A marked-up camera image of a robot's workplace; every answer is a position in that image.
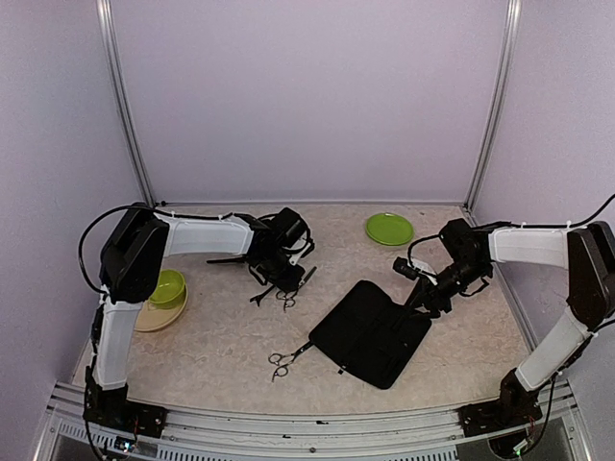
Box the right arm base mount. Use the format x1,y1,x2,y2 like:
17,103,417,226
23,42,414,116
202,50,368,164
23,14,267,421
457,400,543,437

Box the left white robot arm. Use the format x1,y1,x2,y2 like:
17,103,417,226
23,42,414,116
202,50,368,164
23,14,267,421
84,203,315,427

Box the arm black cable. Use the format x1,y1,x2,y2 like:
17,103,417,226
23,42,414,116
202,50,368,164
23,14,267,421
78,204,160,294
566,192,615,230

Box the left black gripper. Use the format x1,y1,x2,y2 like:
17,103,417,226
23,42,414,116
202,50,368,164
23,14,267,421
257,249,307,294

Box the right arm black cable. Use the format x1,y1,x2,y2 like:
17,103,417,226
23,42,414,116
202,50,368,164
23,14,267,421
566,192,615,230

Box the silver scissors black blades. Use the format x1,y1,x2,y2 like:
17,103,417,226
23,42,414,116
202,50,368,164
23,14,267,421
276,266,317,312

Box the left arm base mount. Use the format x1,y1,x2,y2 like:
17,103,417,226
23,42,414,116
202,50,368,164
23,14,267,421
84,385,168,438

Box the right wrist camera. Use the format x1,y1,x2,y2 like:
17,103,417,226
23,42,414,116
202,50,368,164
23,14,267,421
393,257,435,280

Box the black hair clip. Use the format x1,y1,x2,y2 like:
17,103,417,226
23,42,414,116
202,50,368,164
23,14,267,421
249,285,277,306

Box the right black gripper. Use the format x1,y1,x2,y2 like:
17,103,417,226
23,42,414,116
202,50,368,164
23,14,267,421
404,256,488,321

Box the green plate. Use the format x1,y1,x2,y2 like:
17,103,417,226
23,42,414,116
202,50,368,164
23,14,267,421
365,212,414,246

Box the front aluminium rail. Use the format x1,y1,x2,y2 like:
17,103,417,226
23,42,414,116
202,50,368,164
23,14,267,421
31,380,597,460

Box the right aluminium frame post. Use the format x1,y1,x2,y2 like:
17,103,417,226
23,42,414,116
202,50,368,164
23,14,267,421
464,0,523,214

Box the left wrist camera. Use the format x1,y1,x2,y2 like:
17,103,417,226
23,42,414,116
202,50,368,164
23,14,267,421
283,236,314,266

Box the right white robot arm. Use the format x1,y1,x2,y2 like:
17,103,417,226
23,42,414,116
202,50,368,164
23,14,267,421
393,219,614,426

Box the silver scissors near pouch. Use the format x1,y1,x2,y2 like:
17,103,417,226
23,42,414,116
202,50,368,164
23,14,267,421
268,341,313,382

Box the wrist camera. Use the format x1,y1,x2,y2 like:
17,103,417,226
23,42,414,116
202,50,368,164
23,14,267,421
283,236,314,266
393,257,435,280

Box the black tool pouch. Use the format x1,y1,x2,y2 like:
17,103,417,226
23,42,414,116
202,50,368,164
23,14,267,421
308,280,432,390

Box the beige plate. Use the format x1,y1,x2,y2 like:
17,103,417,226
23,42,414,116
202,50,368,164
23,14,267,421
135,286,188,332

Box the left aluminium frame post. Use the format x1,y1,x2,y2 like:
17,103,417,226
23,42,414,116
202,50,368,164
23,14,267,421
96,0,157,206

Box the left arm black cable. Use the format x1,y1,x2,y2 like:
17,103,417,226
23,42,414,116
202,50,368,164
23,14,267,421
78,204,160,294

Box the aluminium frame post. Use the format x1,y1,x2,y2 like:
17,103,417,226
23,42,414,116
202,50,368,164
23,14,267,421
96,0,157,206
464,0,523,214

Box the green bowl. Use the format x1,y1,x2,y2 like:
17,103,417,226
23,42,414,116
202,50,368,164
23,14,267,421
148,269,186,309

